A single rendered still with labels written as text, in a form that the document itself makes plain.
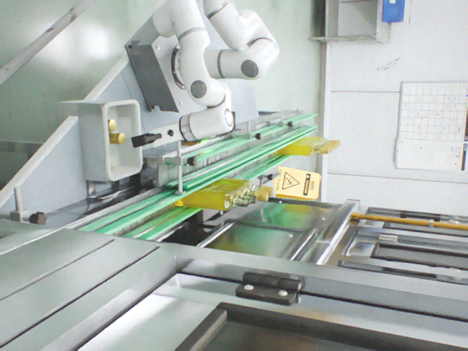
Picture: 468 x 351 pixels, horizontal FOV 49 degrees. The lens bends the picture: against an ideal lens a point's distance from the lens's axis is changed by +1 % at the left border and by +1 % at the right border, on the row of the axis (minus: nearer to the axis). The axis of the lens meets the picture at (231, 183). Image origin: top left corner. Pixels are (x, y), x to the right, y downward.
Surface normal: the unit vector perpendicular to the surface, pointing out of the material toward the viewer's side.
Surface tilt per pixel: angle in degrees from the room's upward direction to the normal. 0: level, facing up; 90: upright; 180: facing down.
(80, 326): 0
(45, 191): 0
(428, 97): 90
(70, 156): 0
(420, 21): 90
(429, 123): 90
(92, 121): 90
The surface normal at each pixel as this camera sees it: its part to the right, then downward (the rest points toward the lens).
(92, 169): -0.39, 0.21
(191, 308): -0.01, -0.97
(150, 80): -0.32, 0.68
